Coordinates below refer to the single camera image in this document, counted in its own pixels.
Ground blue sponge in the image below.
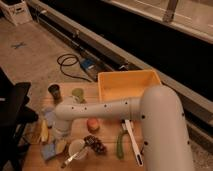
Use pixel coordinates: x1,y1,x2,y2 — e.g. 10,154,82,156
41,143,56,161

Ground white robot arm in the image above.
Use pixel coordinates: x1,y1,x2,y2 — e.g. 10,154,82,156
53,85,195,171

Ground white bowl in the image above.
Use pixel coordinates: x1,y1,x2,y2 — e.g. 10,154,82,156
68,139,88,161

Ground yellow banana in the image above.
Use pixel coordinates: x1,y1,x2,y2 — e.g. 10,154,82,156
40,120,49,143

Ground bunch of dark grapes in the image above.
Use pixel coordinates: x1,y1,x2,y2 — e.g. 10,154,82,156
84,135,107,155

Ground blue grey cloth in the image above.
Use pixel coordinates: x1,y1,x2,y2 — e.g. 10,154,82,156
43,107,55,128

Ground orange peach fruit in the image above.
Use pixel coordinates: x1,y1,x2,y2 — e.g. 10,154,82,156
87,118,100,132

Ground green cup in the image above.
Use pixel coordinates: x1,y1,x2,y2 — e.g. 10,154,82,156
72,88,85,103

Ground black chair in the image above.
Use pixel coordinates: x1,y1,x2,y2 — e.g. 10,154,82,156
0,67,38,171

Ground dark brown cup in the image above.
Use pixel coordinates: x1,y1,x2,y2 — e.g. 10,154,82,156
48,84,61,100

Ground green chili pepper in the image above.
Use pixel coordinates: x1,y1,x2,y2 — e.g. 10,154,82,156
116,131,127,160

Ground white dish brush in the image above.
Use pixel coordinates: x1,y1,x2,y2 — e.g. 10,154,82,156
122,120,143,167

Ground yellow plastic bin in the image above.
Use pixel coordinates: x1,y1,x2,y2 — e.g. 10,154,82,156
98,69,161,102

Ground blue power box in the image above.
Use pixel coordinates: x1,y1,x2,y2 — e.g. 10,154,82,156
80,59,94,71

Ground white cardboard box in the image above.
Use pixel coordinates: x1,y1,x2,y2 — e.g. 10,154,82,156
0,0,32,26

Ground black cable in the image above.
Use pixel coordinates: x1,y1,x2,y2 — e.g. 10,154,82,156
56,53,94,83

